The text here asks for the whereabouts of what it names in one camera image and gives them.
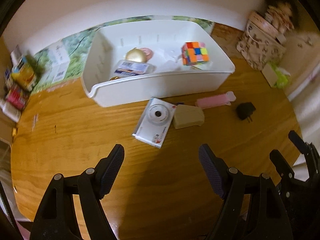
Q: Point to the green gold-capped perfume bottle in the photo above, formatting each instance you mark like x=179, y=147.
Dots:
x=114, y=78

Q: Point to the round beige tin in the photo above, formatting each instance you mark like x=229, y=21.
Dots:
x=136, y=55

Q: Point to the black plug adapter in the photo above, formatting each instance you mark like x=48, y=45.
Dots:
x=245, y=110

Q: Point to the plush doll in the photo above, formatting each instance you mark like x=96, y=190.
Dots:
x=282, y=15

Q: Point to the letter-print canvas bag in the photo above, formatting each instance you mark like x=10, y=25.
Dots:
x=258, y=44

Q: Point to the white plastic storage bin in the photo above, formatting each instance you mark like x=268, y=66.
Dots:
x=171, y=77

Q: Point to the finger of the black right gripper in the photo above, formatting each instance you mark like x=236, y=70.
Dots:
x=283, y=169
x=310, y=154

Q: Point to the clear barcode-labelled small box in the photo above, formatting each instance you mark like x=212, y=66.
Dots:
x=126, y=68

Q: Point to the pink round compact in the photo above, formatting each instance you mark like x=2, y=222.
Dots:
x=148, y=53

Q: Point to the pink comb with white cap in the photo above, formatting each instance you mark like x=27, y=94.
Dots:
x=216, y=101

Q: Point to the colourful puzzle cube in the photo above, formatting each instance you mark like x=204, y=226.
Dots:
x=194, y=53

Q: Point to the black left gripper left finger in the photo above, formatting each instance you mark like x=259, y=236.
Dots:
x=56, y=217

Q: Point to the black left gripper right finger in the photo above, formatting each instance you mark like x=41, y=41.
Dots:
x=252, y=207

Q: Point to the yellow juice carton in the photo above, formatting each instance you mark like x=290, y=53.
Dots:
x=26, y=71

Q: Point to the white toy camera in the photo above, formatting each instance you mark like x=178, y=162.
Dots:
x=154, y=123

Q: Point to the green wet-wipes pack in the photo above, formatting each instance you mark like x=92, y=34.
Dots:
x=276, y=77

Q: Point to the green grape-print paper box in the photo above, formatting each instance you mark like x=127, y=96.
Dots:
x=77, y=47

